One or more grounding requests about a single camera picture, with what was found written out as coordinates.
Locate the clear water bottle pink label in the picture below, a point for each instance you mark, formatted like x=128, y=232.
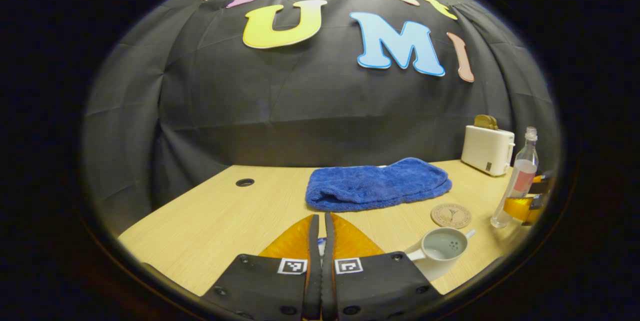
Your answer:
x=520, y=176

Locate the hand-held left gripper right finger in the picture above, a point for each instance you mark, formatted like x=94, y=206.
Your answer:
x=327, y=286

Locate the blue towel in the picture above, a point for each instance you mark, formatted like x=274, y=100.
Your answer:
x=375, y=186

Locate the white ceramic teacup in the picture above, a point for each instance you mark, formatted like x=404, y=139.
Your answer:
x=442, y=248

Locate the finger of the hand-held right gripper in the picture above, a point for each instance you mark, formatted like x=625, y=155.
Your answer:
x=540, y=186
x=520, y=208

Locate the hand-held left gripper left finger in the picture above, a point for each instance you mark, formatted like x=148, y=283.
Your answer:
x=313, y=281

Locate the black table grommet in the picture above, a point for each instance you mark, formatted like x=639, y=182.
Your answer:
x=245, y=182

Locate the brown bread slice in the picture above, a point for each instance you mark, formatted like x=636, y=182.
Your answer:
x=496, y=125
x=483, y=122

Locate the white toaster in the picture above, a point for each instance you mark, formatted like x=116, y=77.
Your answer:
x=485, y=151

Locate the round cork coaster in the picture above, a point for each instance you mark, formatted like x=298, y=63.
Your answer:
x=451, y=216

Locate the white teacup lid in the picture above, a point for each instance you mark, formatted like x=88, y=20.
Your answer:
x=322, y=246

